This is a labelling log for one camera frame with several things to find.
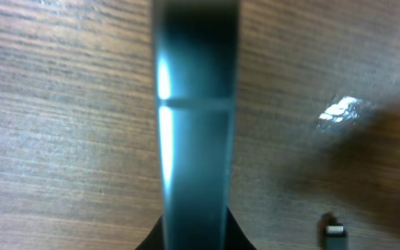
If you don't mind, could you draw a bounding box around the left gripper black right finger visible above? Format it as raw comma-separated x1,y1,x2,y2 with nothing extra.
224,208,256,250

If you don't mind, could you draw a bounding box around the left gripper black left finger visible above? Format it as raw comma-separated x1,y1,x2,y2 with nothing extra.
135,217,165,250

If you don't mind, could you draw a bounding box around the black charger cable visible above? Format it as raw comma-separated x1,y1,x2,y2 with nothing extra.
316,212,349,250

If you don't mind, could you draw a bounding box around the blue Galaxy smartphone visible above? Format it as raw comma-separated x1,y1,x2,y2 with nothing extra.
153,0,240,249

